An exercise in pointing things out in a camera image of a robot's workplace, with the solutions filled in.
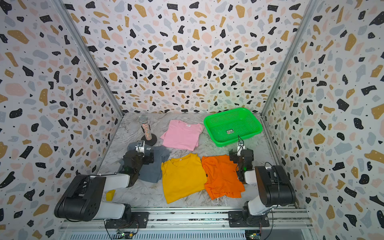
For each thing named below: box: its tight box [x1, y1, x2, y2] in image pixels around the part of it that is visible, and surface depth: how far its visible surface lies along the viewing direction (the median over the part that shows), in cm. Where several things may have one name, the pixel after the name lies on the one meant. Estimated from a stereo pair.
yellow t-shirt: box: [161, 153, 208, 204], surface depth 89 cm
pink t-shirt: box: [160, 119, 205, 151], surface depth 111 cm
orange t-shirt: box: [201, 154, 245, 200], surface depth 88 cm
